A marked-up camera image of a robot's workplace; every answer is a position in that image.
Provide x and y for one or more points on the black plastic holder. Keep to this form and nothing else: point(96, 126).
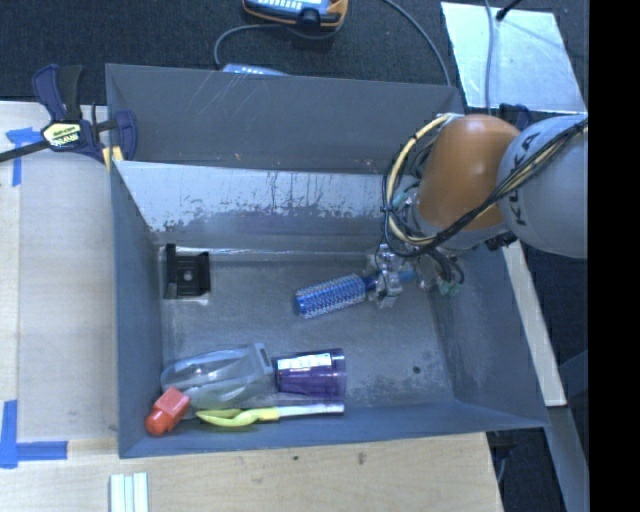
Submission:
point(189, 275)

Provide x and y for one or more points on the blue round hairbrush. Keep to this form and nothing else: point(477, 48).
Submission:
point(330, 295)

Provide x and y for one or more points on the clear plastic bottle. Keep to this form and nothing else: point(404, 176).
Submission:
point(220, 375)

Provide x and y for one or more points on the grey metal bin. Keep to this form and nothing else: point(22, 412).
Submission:
point(310, 330)

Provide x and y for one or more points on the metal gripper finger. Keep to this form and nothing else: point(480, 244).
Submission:
point(386, 257)
point(389, 296)

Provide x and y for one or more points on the red plastic block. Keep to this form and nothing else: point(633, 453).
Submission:
point(167, 412)

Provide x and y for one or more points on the purple clear plastic cup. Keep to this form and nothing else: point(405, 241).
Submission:
point(310, 375)

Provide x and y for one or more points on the black cylinder on white bracket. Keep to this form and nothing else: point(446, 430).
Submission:
point(500, 241)

